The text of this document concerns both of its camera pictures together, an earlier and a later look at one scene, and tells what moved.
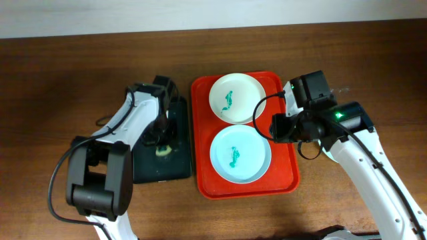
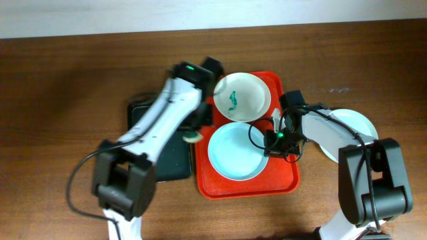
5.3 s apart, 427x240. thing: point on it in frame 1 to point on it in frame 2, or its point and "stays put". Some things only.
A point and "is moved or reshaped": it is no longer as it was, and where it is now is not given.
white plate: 233,98 is moved or reshaped
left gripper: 153,139 to 193,126
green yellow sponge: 163,153 to 193,137
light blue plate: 240,154 stays put
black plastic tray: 149,167 stays put
